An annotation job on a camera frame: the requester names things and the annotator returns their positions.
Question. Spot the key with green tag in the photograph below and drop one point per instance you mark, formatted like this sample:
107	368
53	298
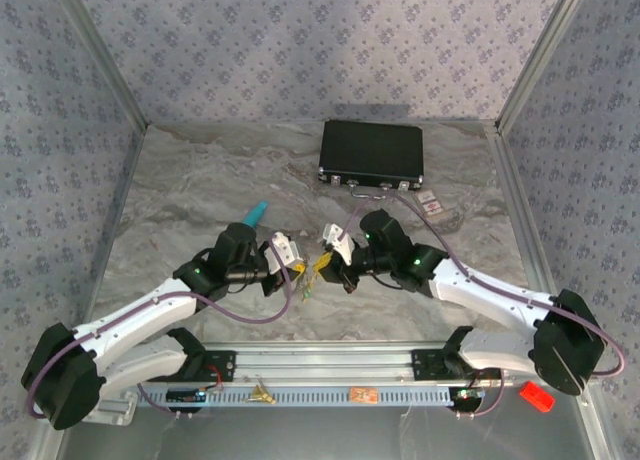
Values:
307	293

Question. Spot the teal plastic tube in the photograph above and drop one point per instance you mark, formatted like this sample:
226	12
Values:
256	214

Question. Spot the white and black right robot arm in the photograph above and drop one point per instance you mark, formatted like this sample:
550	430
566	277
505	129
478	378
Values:
490	292

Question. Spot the aluminium frame post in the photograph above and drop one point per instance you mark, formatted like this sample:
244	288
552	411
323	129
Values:
540	55
102	55

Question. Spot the left circuit board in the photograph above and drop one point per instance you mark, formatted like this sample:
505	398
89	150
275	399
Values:
187	395

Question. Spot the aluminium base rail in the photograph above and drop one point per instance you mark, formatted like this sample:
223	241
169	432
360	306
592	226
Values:
325	365

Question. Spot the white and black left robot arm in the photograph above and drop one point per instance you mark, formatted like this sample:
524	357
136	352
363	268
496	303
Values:
140	310

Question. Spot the circuit board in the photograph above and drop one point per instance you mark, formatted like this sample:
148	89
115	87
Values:
467	396
187	395

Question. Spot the aluminium side rail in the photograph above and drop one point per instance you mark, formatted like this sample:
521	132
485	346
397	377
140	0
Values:
116	220
517	205

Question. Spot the red plastic block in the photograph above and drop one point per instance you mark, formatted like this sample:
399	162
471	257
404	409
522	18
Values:
536	396

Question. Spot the white plastic bracket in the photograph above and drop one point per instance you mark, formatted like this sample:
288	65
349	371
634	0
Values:
117	411

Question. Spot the right circuit board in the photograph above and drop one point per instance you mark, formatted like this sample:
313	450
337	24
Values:
467	396

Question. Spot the orange patterned tag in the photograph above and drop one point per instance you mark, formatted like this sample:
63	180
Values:
363	394

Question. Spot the small brass clip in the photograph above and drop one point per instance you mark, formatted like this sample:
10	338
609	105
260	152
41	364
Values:
259	394

